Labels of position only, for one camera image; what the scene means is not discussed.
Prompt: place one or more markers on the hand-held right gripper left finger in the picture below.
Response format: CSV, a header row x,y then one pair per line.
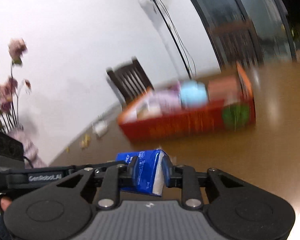
x,y
110,185

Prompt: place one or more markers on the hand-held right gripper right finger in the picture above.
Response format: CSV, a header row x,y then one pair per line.
x,y
168,173

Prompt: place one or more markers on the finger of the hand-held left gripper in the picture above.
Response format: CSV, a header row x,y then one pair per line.
x,y
100,165

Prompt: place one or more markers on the blue tissue packet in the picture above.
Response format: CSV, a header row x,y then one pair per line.
x,y
146,165

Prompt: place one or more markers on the red orange cardboard box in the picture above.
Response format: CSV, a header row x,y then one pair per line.
x,y
180,127

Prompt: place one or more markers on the yellow white packet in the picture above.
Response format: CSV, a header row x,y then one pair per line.
x,y
148,110

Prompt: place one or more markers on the white purple packet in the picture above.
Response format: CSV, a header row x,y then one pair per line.
x,y
165,98

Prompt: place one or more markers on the light blue fluffy towel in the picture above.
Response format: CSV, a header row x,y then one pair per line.
x,y
193,94

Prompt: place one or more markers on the person's left hand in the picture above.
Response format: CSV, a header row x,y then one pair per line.
x,y
6,203

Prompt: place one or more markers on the pale patterned vase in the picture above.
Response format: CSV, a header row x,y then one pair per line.
x,y
30,150

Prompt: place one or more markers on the small yellow clips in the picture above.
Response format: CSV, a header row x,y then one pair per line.
x,y
85,142

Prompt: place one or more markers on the pink artificial flowers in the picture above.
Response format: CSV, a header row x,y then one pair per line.
x,y
8,90

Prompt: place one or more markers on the dark wooden chair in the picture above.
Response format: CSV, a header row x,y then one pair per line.
x,y
237,40
130,82

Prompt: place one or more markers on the brown pink packet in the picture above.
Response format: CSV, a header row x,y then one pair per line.
x,y
223,88

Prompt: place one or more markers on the studio light on stand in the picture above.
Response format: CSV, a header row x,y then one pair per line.
x,y
175,37

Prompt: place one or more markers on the sliding glass door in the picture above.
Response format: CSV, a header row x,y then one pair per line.
x,y
240,10

